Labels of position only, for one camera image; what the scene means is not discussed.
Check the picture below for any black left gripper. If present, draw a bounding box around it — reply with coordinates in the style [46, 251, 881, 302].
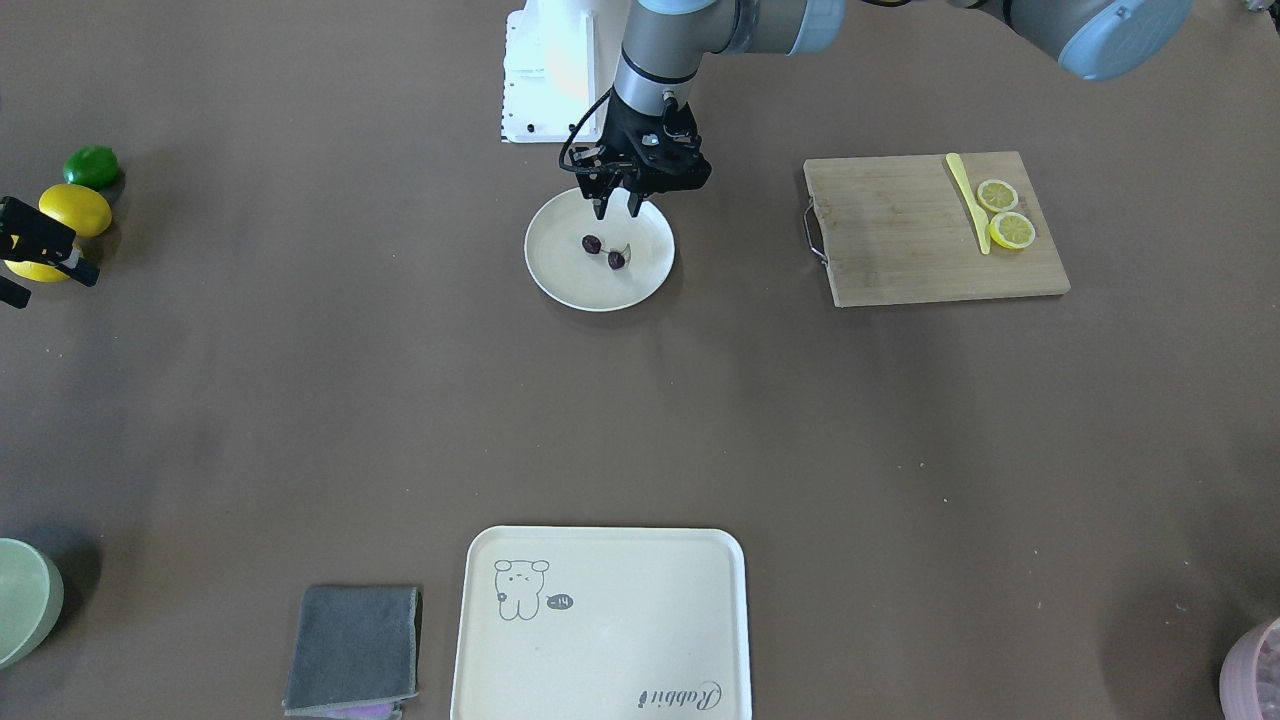
[575, 95, 712, 222]

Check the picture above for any wooden cutting board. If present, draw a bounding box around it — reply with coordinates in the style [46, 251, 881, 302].
[803, 150, 1071, 307]

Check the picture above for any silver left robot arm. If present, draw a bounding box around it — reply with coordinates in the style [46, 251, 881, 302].
[557, 1, 1193, 219]

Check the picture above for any upper lemon slice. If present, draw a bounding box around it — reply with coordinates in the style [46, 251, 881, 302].
[975, 178, 1020, 214]

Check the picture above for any cream round plate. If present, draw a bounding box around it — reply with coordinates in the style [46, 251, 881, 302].
[524, 190, 676, 313]

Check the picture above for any yellow lemon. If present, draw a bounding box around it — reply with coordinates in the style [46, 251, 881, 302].
[4, 260, 70, 283]
[38, 183, 113, 238]

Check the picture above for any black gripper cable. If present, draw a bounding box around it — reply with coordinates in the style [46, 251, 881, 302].
[558, 88, 614, 191]

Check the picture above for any cream rectangular tray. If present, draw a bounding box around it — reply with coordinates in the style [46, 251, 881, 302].
[451, 525, 754, 719]

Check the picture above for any grey folded cloth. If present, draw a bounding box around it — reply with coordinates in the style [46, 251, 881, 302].
[282, 585, 420, 719]

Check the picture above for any pale green round plate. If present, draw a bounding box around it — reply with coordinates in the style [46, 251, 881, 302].
[1, 538, 64, 669]

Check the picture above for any green lime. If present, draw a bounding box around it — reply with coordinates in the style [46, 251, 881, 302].
[61, 143, 122, 191]

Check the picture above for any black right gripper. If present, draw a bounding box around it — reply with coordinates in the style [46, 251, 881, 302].
[0, 196, 100, 309]

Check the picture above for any lower lemon slice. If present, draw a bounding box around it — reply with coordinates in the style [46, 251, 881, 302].
[987, 211, 1037, 250]

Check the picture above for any lemon slice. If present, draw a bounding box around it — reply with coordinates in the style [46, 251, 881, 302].
[987, 211, 1037, 250]
[975, 178, 1020, 214]

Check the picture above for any pink container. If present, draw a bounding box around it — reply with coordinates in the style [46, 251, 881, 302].
[1219, 619, 1279, 719]

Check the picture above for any yellow plastic knife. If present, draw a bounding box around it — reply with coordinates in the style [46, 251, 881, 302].
[943, 152, 991, 255]

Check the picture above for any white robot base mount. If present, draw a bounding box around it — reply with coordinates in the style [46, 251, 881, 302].
[500, 1, 630, 143]

